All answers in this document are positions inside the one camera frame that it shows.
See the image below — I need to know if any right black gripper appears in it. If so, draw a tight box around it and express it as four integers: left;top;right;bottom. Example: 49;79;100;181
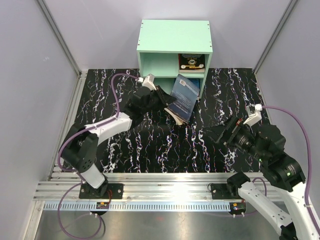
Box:
202;114;268;163

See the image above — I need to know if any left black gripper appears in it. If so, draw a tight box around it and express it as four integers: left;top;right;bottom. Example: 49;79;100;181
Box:
141;85;177;115

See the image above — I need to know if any dark blue hardcover book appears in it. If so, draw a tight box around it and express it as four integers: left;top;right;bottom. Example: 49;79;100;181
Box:
160;74;198;126

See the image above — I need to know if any black paperback book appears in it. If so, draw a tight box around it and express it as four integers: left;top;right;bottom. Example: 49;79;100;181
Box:
178;53;206;70

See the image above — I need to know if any blue orange Jane Eyre book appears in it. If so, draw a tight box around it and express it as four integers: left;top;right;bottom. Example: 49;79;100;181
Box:
188;78;201;98

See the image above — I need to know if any red 13-Storey Treehouse book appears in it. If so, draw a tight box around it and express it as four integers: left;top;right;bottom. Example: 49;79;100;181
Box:
178;69;206;74

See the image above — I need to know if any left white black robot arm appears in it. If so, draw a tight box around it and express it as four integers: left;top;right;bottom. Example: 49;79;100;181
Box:
57;74;176;199

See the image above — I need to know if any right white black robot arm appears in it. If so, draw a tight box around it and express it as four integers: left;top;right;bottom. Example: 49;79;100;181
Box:
203;104;320;240

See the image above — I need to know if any mint green shelf cabinet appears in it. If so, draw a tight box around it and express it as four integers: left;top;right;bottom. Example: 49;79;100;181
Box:
136;19;213;99

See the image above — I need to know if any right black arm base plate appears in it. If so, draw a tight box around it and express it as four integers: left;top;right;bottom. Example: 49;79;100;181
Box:
208;183;241;200

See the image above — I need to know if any white slotted cable duct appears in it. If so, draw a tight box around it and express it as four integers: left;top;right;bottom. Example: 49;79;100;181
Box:
44;201;231;212

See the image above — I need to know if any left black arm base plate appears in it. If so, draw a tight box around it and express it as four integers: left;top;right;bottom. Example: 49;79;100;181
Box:
79;183;124;200

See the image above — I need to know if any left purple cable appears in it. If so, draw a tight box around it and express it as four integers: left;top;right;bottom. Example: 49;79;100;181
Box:
56;72;146;237

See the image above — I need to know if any purple cable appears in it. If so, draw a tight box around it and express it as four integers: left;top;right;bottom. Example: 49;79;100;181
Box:
56;72;146;237
207;104;320;226

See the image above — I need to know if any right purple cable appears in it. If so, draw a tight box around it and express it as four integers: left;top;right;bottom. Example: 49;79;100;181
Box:
207;104;320;226

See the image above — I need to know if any aluminium rail frame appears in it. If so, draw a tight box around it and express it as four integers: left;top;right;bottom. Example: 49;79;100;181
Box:
33;171;233;203

